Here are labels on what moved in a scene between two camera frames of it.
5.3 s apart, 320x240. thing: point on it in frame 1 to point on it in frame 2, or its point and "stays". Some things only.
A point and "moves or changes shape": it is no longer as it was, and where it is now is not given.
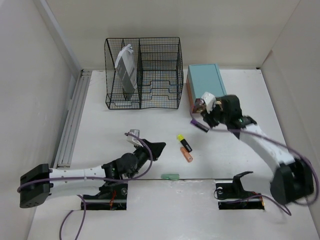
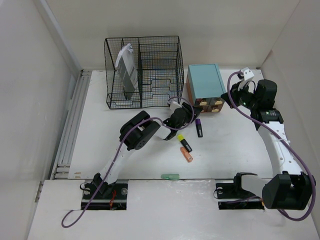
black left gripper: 157,147 to 192,112
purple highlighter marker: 199,125 moves or changes shape
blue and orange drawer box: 202,78 stays
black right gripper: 207,117 to 235,93
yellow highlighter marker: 184,143 stays
